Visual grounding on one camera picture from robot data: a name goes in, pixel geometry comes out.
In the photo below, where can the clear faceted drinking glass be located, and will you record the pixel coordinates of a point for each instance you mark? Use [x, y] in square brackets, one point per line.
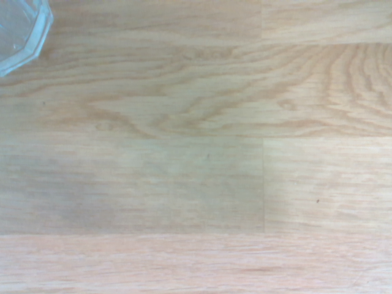
[18, 33]

